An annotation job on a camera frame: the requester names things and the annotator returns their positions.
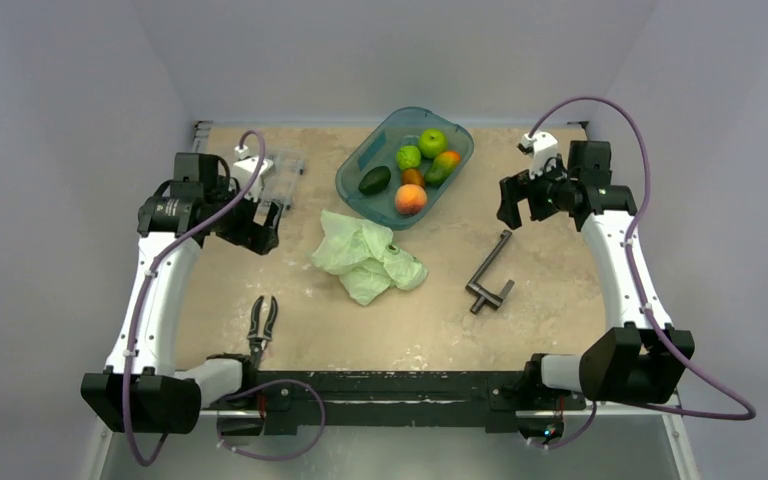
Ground teal plastic bin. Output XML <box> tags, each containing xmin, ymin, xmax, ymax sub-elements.
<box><xmin>335</xmin><ymin>106</ymin><xmax>474</xmax><ymax>230</ymax></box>

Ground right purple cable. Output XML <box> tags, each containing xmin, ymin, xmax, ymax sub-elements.
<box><xmin>528</xmin><ymin>96</ymin><xmax>758</xmax><ymax>422</ymax></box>

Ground green fake lime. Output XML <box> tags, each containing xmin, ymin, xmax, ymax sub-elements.
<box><xmin>396</xmin><ymin>145</ymin><xmax>422</xmax><ymax>171</ymax></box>

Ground brown fake kiwi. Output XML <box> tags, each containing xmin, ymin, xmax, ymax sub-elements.
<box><xmin>401</xmin><ymin>168</ymin><xmax>425</xmax><ymax>188</ymax></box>

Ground light green plastic bag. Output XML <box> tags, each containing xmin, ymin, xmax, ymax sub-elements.
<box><xmin>311</xmin><ymin>210</ymin><xmax>428</xmax><ymax>306</ymax></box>

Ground aluminium frame rail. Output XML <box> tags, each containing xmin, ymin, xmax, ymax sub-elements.
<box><xmin>191</xmin><ymin>121</ymin><xmax>213</xmax><ymax>153</ymax></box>

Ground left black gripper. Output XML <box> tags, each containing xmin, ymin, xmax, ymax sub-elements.
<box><xmin>206</xmin><ymin>175</ymin><xmax>281</xmax><ymax>254</ymax></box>

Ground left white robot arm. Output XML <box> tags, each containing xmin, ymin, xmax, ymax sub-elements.
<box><xmin>80</xmin><ymin>147</ymin><xmax>283</xmax><ymax>434</ymax></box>

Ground black handled pliers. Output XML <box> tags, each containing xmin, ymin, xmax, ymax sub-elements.
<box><xmin>247</xmin><ymin>295</ymin><xmax>279</xmax><ymax>368</ymax></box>

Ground dark green fake avocado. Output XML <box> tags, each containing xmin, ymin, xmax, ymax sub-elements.
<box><xmin>358</xmin><ymin>165</ymin><xmax>392</xmax><ymax>196</ymax></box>

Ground clear plastic organizer box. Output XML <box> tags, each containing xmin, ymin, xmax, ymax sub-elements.
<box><xmin>257</xmin><ymin>148</ymin><xmax>306</xmax><ymax>215</ymax></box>

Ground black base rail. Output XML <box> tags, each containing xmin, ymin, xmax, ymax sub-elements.
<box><xmin>195</xmin><ymin>369</ymin><xmax>587</xmax><ymax>439</ymax></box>

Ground green fake apple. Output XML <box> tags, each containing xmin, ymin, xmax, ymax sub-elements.
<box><xmin>417</xmin><ymin>128</ymin><xmax>448</xmax><ymax>159</ymax></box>

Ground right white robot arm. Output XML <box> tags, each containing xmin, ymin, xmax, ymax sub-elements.
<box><xmin>497</xmin><ymin>132</ymin><xmax>695</xmax><ymax>407</ymax></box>

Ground black metal clamp tool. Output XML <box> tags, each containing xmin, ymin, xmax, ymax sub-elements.
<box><xmin>466</xmin><ymin>229</ymin><xmax>516</xmax><ymax>316</ymax></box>

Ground green orange fake mango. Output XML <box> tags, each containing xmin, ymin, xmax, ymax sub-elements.
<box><xmin>424</xmin><ymin>150</ymin><xmax>461</xmax><ymax>187</ymax></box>

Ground orange fake peach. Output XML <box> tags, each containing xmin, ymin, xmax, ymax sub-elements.
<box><xmin>394</xmin><ymin>184</ymin><xmax>428</xmax><ymax>215</ymax></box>

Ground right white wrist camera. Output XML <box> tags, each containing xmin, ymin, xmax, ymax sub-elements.
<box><xmin>517</xmin><ymin>130</ymin><xmax>560</xmax><ymax>179</ymax></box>

